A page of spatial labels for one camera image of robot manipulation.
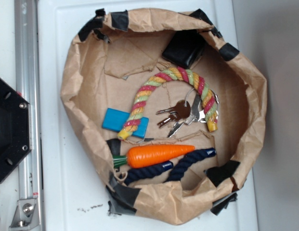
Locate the bunch of silver keys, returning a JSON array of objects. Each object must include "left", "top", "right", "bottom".
[{"left": 156, "top": 90, "right": 219, "bottom": 138}]

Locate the blue rectangular block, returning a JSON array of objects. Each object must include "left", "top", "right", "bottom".
[{"left": 102, "top": 108, "right": 149, "bottom": 138}]

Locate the orange plastic carrot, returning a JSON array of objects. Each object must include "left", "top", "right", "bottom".
[{"left": 113, "top": 144, "right": 195, "bottom": 168}]

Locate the brown paper bin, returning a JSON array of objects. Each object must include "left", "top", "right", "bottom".
[{"left": 61, "top": 8, "right": 267, "bottom": 225}]

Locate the black rectangular box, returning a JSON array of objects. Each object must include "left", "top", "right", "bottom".
[{"left": 162, "top": 30, "right": 206, "bottom": 69}]

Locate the white plastic tray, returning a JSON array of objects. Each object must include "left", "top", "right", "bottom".
[{"left": 38, "top": 0, "right": 258, "bottom": 231}]

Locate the multicolored twisted rope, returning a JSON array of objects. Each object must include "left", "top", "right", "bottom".
[{"left": 117, "top": 66, "right": 219, "bottom": 141}]

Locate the dark blue twisted rope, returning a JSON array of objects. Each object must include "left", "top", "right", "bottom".
[{"left": 119, "top": 147, "right": 217, "bottom": 186}]

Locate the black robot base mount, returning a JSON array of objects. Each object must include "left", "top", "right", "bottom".
[{"left": 0, "top": 78, "right": 31, "bottom": 184}]

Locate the aluminium extrusion rail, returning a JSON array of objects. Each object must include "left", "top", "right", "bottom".
[{"left": 14, "top": 0, "right": 45, "bottom": 231}]

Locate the metal corner bracket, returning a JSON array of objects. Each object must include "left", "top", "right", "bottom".
[{"left": 9, "top": 198, "right": 40, "bottom": 231}]

